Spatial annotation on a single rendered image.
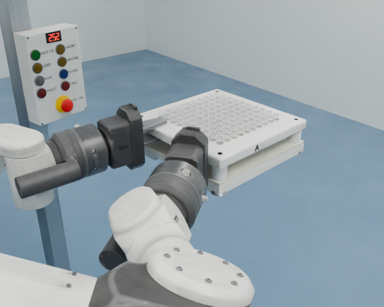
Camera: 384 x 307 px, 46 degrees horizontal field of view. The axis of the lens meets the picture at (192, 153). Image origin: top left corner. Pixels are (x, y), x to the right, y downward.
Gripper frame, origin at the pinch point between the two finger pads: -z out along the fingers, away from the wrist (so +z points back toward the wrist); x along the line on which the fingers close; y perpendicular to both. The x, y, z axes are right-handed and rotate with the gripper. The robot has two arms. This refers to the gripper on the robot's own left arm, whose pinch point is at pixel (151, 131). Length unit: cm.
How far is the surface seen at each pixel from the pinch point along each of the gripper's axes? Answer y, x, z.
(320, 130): -131, 112, -219
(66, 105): -54, 13, -2
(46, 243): -63, 65, 9
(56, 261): -60, 72, 7
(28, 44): -55, -6, 5
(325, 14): -168, 37, -253
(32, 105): -57, 12, 6
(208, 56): -301, 98, -240
